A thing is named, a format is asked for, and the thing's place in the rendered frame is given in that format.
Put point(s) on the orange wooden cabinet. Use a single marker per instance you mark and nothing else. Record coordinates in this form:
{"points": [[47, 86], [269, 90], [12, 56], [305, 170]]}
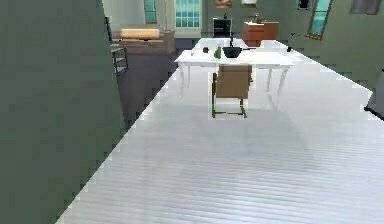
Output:
{"points": [[259, 32]]}

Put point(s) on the black metal shelf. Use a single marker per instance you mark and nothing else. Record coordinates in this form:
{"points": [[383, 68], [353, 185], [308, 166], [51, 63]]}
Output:
{"points": [[119, 60]]}

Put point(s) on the narrow teal window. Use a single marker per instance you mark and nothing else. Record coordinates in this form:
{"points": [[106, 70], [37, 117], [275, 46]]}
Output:
{"points": [[150, 10]]}

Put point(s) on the white dining table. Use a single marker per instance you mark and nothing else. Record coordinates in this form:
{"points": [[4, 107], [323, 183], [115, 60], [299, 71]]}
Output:
{"points": [[260, 59]]}

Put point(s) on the teal paned window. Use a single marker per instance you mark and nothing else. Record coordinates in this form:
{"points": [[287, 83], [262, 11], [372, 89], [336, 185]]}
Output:
{"points": [[187, 13]]}

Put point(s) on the brown chair green legs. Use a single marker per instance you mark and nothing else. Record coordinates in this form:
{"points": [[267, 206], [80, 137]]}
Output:
{"points": [[232, 81]]}

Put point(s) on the teal window brown frame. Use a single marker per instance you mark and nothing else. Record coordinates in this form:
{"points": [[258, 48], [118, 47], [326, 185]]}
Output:
{"points": [[319, 18]]}

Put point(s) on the black television set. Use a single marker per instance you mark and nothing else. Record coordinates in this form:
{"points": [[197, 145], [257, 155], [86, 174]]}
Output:
{"points": [[108, 28]]}

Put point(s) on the brown sofa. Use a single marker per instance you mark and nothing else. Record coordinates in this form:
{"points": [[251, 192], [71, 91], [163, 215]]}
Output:
{"points": [[143, 40]]}

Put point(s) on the brown object on cabinet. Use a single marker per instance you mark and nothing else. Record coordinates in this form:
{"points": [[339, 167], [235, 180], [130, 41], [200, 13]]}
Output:
{"points": [[257, 18]]}

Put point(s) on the grey framed picture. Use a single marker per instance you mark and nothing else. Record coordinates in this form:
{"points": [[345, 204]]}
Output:
{"points": [[365, 6]]}

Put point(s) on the orange framed picture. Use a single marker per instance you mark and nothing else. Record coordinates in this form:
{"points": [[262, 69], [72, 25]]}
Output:
{"points": [[223, 3]]}

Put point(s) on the red apple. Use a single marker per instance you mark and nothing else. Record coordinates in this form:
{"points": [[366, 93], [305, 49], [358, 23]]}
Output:
{"points": [[205, 50]]}

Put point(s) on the black floor lamp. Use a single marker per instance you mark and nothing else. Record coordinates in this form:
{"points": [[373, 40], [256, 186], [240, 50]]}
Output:
{"points": [[290, 42]]}

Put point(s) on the green bottle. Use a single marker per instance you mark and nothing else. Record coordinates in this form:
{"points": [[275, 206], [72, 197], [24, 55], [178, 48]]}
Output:
{"points": [[218, 53]]}

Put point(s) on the small black framed picture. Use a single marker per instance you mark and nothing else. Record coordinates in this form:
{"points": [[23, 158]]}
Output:
{"points": [[303, 3]]}

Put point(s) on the white framed picture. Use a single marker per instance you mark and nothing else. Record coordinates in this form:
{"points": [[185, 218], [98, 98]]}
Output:
{"points": [[248, 2]]}

